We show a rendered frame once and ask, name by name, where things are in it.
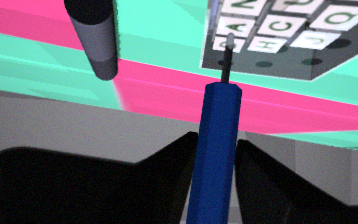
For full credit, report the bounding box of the keyboard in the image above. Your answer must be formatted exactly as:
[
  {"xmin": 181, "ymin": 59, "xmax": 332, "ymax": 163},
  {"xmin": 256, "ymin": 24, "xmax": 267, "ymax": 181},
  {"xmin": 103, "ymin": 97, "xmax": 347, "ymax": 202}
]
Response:
[{"xmin": 199, "ymin": 0, "xmax": 358, "ymax": 83}]

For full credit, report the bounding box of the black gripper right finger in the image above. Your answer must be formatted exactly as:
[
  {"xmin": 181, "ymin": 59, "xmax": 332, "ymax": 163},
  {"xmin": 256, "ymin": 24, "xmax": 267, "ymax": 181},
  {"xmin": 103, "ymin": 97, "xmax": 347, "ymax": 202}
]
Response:
[{"xmin": 234, "ymin": 139, "xmax": 358, "ymax": 224}]

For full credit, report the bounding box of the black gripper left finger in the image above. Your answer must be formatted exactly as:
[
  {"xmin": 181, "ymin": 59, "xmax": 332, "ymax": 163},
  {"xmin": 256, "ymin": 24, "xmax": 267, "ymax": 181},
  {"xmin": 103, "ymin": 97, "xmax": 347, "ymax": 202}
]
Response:
[{"xmin": 0, "ymin": 131, "xmax": 198, "ymax": 224}]

